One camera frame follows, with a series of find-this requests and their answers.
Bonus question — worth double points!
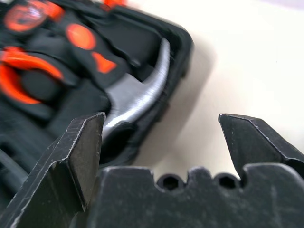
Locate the orange handled pliers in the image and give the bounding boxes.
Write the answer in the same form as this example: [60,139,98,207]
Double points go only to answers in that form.
[0,46,64,105]

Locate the claw hammer black orange handle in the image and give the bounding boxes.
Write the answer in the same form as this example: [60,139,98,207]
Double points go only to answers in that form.
[63,22,172,141]

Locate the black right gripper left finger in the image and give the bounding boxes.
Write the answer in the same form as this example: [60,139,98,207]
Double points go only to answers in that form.
[0,112,106,228]

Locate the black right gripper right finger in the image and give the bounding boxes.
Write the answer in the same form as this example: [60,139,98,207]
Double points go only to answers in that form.
[218,113,304,189]

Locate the orange black tape measure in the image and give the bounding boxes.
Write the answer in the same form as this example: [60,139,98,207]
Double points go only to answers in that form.
[3,0,65,33]

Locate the black plastic tool case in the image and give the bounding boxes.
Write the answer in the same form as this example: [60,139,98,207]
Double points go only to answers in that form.
[0,0,196,198]

